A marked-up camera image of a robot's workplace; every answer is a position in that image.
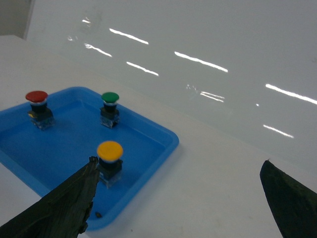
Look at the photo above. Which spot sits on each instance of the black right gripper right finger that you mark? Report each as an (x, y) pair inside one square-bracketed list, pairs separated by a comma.
[(293, 205)]

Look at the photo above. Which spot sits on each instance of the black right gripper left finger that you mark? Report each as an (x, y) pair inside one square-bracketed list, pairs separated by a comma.
[(63, 212)]

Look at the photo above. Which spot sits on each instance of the yellow push button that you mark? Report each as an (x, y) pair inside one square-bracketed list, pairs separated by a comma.
[(110, 163)]

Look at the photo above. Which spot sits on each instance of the red push button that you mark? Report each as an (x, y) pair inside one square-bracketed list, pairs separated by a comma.
[(40, 115)]

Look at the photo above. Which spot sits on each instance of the blue plastic tray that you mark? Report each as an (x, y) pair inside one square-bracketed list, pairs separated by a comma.
[(43, 159)]

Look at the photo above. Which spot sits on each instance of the green push button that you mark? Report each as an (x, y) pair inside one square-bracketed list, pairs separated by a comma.
[(109, 112)]

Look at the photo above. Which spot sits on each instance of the white glossy back panel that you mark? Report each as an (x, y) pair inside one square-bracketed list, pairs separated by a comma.
[(245, 67)]

